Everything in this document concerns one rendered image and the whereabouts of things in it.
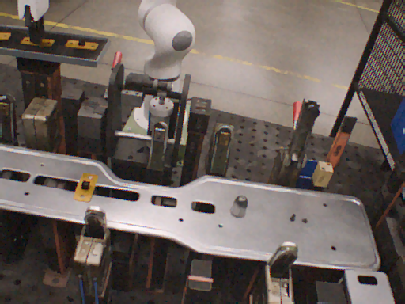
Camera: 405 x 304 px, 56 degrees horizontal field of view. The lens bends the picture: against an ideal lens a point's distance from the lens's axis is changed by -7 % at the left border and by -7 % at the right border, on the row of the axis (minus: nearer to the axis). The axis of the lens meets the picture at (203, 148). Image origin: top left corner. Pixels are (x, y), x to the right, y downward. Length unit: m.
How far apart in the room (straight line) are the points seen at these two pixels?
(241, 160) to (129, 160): 0.58
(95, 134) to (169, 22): 0.38
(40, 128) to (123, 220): 0.31
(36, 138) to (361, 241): 0.80
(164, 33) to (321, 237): 0.68
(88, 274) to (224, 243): 0.28
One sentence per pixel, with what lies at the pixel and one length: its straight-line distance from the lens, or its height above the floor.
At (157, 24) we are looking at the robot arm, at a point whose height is 1.20.
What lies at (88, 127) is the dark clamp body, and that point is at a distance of 1.01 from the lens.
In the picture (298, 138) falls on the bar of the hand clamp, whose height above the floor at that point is 1.12.
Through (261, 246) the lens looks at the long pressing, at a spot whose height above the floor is 1.00.
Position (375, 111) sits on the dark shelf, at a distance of 1.41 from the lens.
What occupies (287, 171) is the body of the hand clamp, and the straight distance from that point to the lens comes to 1.01.
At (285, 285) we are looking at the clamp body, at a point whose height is 1.04.
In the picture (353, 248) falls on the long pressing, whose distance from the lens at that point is 0.95.
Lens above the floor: 1.66
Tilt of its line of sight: 39 degrees down
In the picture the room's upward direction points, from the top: 11 degrees clockwise
